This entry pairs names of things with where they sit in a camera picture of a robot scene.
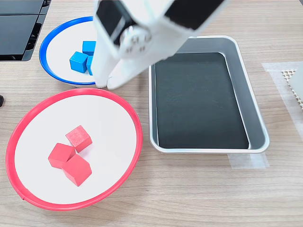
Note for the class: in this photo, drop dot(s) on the wide clear tape sheet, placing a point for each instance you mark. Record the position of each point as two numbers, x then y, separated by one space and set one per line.
277 82

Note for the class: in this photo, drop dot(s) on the small blue cube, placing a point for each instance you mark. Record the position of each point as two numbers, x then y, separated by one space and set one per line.
90 65
78 61
88 47

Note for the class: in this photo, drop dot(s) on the black tray mat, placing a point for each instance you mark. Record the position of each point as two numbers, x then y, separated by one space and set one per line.
201 99

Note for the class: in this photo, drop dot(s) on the small black object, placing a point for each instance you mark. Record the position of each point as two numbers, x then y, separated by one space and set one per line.
1 100

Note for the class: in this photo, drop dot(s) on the small red cube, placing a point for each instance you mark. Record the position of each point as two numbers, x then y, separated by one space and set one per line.
77 170
59 156
79 138

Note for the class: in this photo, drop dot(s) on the clear tape strip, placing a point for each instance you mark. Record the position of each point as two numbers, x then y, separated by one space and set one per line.
243 162

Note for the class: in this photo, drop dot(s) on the pale perforated base plate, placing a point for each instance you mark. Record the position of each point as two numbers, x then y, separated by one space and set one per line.
287 74

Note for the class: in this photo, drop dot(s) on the white plate red rim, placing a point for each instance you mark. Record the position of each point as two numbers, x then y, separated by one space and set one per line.
106 118

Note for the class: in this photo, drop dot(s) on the white plate blue rim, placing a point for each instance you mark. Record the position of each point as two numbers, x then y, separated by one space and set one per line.
59 47

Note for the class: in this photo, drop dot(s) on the steel tray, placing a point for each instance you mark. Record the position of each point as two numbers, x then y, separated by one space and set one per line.
255 132

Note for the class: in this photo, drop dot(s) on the black electronic device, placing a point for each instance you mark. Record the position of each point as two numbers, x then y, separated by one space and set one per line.
16 30

